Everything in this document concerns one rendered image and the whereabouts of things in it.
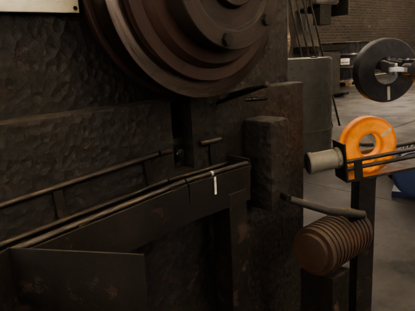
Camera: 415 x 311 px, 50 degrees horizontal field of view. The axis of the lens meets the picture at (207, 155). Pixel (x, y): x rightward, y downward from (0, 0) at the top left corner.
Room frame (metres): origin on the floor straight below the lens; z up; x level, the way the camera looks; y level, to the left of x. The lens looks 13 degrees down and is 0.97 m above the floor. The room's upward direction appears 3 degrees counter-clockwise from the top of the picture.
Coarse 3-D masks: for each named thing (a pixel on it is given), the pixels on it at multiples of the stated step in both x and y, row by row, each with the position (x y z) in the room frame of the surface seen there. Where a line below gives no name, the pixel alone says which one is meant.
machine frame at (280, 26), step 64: (0, 64) 0.82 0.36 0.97; (64, 64) 0.91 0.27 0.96; (256, 64) 1.29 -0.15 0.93; (0, 128) 0.76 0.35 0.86; (64, 128) 0.84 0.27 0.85; (128, 128) 0.93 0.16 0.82; (192, 128) 1.05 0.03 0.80; (0, 192) 0.75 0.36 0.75; (64, 192) 0.83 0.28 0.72; (128, 192) 0.92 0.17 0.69; (192, 256) 1.03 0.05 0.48; (256, 256) 1.19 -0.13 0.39
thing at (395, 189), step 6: (414, 144) 2.82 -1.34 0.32; (396, 156) 2.76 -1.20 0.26; (396, 174) 2.60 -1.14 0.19; (402, 174) 2.59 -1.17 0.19; (408, 174) 2.57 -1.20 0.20; (414, 174) 2.55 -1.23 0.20; (396, 180) 2.60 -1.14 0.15; (402, 180) 2.59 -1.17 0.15; (408, 180) 2.57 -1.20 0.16; (414, 180) 2.55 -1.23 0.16; (396, 186) 2.62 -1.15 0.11; (402, 186) 2.58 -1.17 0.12; (408, 186) 2.57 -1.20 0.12; (414, 186) 2.55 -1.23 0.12; (396, 192) 2.72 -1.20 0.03; (402, 192) 2.60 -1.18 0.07; (408, 192) 2.57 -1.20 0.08; (414, 192) 2.55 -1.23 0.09; (414, 198) 2.67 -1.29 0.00
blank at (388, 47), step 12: (372, 48) 1.09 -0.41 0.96; (384, 48) 1.10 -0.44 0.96; (396, 48) 1.10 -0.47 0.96; (408, 48) 1.10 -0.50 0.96; (360, 60) 1.09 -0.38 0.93; (372, 60) 1.09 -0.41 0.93; (360, 72) 1.09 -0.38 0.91; (372, 72) 1.10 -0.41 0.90; (360, 84) 1.09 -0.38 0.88; (372, 84) 1.10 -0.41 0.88; (384, 84) 1.10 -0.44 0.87; (396, 84) 1.11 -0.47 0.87; (408, 84) 1.11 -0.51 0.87; (372, 96) 1.10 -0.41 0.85; (384, 96) 1.10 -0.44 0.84; (396, 96) 1.11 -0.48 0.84
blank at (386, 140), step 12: (360, 120) 1.17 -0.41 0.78; (372, 120) 1.18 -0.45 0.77; (384, 120) 1.18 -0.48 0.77; (348, 132) 1.17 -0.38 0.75; (360, 132) 1.17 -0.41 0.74; (372, 132) 1.18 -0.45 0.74; (384, 132) 1.18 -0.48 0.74; (348, 144) 1.17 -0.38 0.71; (384, 144) 1.18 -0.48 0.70; (348, 156) 1.17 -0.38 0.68; (360, 156) 1.17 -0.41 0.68; (372, 168) 1.18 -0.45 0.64
